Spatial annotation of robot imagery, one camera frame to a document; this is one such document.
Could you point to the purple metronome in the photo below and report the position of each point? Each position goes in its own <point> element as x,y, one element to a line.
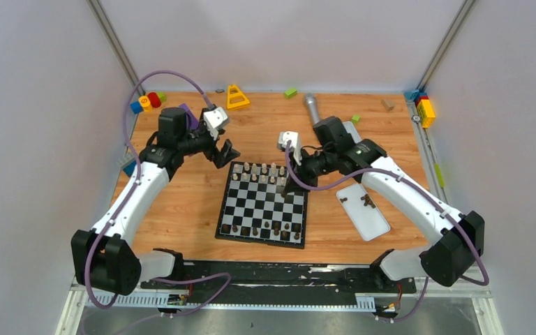
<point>192,121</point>

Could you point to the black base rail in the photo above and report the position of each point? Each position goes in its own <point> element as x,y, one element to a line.
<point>286,284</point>

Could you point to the brown wooden block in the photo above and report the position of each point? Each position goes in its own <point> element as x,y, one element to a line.
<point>388,104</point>

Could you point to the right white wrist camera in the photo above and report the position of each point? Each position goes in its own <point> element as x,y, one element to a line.
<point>292,141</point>

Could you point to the blue block left corner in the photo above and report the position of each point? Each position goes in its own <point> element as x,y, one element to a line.
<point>136,107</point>

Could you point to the yellow cylinder block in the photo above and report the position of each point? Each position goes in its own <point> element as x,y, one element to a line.
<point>145,104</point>

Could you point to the yellow triangle toy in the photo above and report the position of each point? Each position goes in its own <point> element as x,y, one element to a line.
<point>236,98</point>

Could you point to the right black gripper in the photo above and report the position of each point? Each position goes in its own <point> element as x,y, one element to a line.
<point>301,174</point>

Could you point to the green block top centre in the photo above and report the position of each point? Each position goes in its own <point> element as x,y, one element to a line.
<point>291,92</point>

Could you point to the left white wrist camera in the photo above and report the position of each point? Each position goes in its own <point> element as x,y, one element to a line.
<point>215,120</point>

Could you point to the white box lid tray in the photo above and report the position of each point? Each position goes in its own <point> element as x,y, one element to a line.
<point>368,221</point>

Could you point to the white box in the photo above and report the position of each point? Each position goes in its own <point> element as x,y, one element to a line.
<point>351,129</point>

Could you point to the grey blue brick left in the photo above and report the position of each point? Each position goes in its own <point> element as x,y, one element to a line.
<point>127,164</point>

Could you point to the silver microphone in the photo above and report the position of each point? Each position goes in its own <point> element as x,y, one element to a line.
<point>311,104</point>

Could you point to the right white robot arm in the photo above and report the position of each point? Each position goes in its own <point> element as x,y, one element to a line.
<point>455,240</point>

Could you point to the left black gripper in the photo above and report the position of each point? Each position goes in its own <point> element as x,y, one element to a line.
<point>213,147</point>

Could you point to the yellow brick stack right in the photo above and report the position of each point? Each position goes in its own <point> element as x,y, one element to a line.
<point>426,112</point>

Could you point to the dark chess pieces pile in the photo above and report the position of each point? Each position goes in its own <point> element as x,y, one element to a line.
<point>367,201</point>

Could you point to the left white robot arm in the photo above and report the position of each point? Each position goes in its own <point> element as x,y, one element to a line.
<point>102,256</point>

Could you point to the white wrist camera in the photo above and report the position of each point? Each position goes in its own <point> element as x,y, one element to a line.
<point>215,120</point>
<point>292,141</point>

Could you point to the black white chessboard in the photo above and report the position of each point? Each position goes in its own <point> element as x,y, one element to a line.
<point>255,208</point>

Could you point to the red cylinder block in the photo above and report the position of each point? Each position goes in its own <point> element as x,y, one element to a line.
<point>154,99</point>

